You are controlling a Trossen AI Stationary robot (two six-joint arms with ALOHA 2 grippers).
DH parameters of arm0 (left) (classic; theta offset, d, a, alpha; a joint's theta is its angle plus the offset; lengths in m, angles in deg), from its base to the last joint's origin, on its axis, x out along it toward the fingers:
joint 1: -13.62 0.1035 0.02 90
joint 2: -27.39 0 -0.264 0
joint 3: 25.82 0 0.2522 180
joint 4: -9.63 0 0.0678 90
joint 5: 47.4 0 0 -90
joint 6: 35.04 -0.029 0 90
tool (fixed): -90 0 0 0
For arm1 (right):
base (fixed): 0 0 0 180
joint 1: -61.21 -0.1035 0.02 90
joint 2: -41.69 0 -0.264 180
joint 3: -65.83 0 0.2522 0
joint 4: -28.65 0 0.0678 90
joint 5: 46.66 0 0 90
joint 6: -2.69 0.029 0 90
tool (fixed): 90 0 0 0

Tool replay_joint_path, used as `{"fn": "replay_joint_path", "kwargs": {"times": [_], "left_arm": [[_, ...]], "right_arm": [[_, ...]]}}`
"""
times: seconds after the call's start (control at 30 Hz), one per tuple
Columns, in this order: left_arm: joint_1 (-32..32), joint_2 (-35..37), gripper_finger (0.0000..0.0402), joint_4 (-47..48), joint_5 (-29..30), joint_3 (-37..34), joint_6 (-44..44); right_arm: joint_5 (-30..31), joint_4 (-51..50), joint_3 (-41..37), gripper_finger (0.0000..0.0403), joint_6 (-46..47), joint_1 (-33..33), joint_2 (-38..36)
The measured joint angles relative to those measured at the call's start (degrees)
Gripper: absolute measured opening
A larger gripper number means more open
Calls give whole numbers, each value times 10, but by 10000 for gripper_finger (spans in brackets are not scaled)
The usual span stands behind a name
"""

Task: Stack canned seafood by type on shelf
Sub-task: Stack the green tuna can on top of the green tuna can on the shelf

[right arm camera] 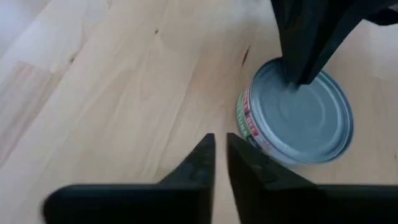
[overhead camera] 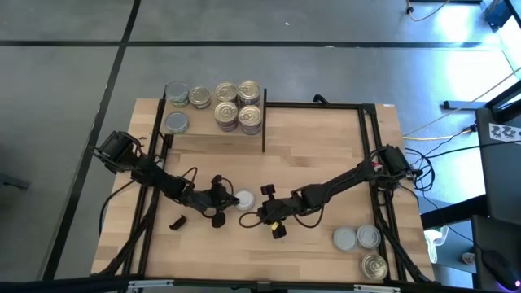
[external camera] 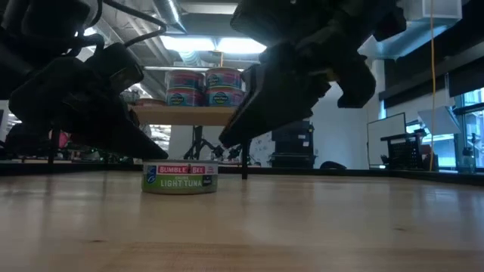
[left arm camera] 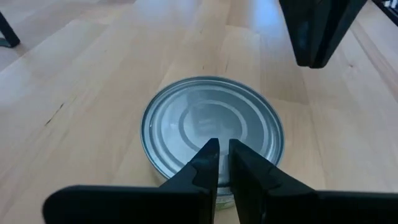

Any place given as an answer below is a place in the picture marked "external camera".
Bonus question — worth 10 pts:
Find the white board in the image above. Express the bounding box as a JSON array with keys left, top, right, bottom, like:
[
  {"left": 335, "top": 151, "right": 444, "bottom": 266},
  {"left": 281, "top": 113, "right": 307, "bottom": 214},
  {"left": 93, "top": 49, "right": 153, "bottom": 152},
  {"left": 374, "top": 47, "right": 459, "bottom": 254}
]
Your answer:
[{"left": 366, "top": 112, "right": 408, "bottom": 167}]

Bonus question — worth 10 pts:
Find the black monitor cart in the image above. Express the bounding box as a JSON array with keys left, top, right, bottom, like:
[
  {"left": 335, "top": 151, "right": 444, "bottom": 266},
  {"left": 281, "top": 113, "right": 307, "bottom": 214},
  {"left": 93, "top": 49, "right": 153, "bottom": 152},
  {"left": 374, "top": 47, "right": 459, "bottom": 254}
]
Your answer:
[{"left": 271, "top": 120, "right": 318, "bottom": 168}]

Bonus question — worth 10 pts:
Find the yellow hanging cable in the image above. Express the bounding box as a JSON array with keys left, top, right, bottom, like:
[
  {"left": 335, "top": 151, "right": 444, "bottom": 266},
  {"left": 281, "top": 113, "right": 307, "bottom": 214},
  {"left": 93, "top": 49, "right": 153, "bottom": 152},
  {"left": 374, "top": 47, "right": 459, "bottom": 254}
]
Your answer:
[{"left": 429, "top": 0, "right": 437, "bottom": 172}]

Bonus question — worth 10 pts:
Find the glass window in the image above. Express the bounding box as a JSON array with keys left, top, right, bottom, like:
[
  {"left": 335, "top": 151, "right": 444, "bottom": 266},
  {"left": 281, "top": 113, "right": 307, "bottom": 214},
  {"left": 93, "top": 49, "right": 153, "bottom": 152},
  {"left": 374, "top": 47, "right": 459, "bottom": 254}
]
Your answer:
[{"left": 453, "top": 88, "right": 484, "bottom": 172}]

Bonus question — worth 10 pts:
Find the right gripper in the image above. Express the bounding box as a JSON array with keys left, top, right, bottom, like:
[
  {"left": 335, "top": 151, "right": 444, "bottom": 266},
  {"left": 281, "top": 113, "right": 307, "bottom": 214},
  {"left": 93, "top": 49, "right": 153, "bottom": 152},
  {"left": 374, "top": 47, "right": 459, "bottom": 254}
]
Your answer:
[{"left": 219, "top": 36, "right": 366, "bottom": 148}]

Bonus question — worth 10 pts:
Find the white wall poster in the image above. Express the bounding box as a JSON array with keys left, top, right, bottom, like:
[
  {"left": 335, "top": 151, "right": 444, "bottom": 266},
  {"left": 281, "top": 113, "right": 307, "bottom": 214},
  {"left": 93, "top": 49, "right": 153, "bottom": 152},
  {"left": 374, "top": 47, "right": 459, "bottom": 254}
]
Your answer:
[{"left": 249, "top": 131, "right": 273, "bottom": 165}]

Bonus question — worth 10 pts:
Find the black wire basket cart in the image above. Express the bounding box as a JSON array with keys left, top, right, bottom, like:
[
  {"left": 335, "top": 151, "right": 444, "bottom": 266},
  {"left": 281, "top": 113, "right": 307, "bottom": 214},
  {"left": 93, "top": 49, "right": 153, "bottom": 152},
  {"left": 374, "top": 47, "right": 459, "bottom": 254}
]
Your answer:
[{"left": 380, "top": 130, "right": 427, "bottom": 170}]

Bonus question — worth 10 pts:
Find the person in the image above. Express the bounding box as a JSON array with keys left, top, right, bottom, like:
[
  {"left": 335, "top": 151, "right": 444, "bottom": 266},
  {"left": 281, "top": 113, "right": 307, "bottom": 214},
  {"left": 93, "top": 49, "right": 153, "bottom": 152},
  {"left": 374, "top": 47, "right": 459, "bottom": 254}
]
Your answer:
[{"left": 4, "top": 122, "right": 52, "bottom": 156}]

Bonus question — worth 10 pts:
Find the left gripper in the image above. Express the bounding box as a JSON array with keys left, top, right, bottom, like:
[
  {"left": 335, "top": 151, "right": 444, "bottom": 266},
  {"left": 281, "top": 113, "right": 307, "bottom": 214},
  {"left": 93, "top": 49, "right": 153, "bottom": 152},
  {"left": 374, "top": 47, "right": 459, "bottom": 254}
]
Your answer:
[{"left": 9, "top": 42, "right": 169, "bottom": 160}]

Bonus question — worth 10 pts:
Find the wooden raised shelf platform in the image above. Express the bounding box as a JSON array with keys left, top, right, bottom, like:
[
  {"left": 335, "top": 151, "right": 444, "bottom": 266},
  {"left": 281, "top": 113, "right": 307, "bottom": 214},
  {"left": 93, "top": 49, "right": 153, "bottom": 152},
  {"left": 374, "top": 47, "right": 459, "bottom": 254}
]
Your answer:
[{"left": 47, "top": 126, "right": 251, "bottom": 181}]

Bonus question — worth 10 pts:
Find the white angled panel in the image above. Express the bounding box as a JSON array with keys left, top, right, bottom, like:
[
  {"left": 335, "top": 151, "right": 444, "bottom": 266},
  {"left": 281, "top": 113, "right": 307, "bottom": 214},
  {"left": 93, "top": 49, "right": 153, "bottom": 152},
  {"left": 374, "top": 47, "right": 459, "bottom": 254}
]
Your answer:
[{"left": 417, "top": 105, "right": 463, "bottom": 137}]

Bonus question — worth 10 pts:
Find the Bumble Bee tuna can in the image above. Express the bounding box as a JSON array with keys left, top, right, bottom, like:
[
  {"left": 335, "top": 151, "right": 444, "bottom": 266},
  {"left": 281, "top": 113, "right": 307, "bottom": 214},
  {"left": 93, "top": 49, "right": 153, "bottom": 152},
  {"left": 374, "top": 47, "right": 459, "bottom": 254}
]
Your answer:
[{"left": 141, "top": 159, "right": 219, "bottom": 196}]

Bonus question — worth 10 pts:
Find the black aluminium table frame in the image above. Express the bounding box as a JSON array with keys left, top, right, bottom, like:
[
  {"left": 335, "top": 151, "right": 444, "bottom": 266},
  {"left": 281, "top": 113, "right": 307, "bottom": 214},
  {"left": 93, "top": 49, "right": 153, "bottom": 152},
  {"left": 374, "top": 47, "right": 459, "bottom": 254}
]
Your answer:
[{"left": 0, "top": 160, "right": 484, "bottom": 187}]

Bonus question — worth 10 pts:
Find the long ceiling light strip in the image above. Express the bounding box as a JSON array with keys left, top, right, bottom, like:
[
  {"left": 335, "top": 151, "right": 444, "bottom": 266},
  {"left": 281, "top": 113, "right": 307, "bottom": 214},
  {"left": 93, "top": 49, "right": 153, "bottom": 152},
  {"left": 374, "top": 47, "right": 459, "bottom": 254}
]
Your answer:
[{"left": 143, "top": 66, "right": 245, "bottom": 73}]

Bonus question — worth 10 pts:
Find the wooden shelf board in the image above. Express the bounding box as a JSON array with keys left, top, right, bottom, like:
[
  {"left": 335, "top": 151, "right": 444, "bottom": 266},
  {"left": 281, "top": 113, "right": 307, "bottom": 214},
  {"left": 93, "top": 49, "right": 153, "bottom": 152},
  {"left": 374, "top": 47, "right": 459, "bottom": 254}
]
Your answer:
[{"left": 131, "top": 105, "right": 240, "bottom": 127}]

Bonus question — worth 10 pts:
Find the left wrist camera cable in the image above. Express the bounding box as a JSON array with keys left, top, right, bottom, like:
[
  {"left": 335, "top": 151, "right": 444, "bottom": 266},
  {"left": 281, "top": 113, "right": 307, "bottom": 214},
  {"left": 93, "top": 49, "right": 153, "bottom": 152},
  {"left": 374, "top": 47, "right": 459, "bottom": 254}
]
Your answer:
[{"left": 101, "top": 0, "right": 168, "bottom": 48}]

